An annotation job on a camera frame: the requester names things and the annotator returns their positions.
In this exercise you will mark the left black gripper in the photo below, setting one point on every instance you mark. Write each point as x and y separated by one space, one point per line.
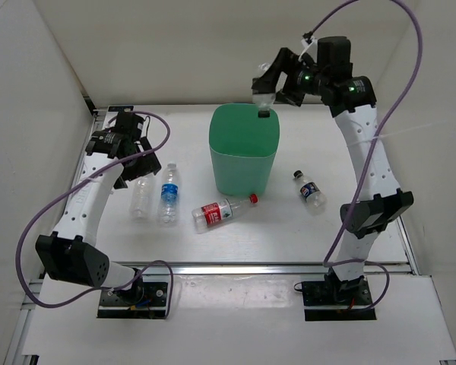
148 163

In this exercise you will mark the aluminium rail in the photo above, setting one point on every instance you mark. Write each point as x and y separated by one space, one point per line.
191 268

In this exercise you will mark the red label plastic bottle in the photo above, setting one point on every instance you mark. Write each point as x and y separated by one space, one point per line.
218 213

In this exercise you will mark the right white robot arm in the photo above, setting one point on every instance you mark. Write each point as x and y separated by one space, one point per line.
379 198

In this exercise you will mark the clear unlabelled plastic bottle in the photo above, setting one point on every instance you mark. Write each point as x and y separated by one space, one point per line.
141 197

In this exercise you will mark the blue label water bottle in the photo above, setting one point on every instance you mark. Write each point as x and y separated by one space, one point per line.
169 195

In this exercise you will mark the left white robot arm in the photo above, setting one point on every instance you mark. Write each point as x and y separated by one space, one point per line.
69 253

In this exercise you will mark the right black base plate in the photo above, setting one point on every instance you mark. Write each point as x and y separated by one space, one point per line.
320 304

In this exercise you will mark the small black label bottle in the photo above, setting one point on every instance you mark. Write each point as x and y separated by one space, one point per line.
264 102

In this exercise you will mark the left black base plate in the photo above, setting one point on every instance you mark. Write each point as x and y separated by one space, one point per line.
150 302

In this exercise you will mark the green plastic bin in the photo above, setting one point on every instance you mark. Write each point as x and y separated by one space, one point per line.
243 147

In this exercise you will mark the small pepsi bottle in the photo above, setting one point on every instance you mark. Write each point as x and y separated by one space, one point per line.
310 193

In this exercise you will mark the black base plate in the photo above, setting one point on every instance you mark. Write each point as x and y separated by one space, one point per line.
320 304
150 302

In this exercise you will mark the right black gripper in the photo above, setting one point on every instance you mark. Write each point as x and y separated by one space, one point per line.
288 63

